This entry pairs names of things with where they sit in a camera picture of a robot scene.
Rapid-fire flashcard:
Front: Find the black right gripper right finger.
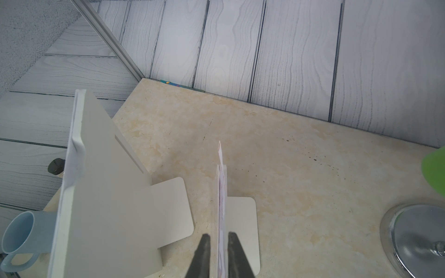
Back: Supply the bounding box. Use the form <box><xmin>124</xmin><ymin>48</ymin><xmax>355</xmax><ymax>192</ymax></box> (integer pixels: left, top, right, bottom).
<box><xmin>228</xmin><ymin>232</ymin><xmax>255</xmax><ymax>278</ymax></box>

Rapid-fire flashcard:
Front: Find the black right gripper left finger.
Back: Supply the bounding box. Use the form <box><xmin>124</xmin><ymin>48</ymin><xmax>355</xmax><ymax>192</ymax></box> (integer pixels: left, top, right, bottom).
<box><xmin>185</xmin><ymin>234</ymin><xmax>211</xmax><ymax>278</ymax></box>

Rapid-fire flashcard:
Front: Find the small pink food menu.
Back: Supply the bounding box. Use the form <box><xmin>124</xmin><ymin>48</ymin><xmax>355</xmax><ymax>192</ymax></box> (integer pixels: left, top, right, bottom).
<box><xmin>217</xmin><ymin>141</ymin><xmax>227</xmax><ymax>278</ymax></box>

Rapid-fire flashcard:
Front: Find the small frosted acrylic menu rack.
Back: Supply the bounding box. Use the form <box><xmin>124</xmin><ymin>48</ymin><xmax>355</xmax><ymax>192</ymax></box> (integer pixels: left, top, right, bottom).
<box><xmin>216</xmin><ymin>166</ymin><xmax>261</xmax><ymax>277</ymax></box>

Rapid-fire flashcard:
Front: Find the large frosted acrylic menu rack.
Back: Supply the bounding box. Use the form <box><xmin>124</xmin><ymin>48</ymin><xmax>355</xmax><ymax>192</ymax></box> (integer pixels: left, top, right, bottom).
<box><xmin>48</xmin><ymin>89</ymin><xmax>194</xmax><ymax>278</ymax></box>

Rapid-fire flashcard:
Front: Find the small black-capped glass bottle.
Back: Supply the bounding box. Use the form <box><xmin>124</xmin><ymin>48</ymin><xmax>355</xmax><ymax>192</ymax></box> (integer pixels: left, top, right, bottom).
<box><xmin>47</xmin><ymin>158</ymin><xmax>65</xmax><ymax>176</ymax></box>

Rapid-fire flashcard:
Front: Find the light blue cup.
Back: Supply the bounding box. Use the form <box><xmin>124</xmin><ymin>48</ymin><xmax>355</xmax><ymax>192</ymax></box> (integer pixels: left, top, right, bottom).
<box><xmin>1</xmin><ymin>211</ymin><xmax>57</xmax><ymax>273</ymax></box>

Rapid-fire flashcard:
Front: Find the green plastic wine glass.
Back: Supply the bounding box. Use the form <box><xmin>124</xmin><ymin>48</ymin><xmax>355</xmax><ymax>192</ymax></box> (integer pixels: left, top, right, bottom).
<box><xmin>421</xmin><ymin>147</ymin><xmax>445</xmax><ymax>196</ymax></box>

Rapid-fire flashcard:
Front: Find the silver wire glass holder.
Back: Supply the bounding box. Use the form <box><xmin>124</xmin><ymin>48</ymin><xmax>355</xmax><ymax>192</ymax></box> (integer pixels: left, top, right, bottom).
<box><xmin>380</xmin><ymin>202</ymin><xmax>445</xmax><ymax>278</ymax></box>

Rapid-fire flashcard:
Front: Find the aluminium left corner post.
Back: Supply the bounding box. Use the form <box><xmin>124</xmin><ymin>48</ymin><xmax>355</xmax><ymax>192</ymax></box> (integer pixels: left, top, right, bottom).
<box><xmin>71</xmin><ymin>0</ymin><xmax>144</xmax><ymax>82</ymax></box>

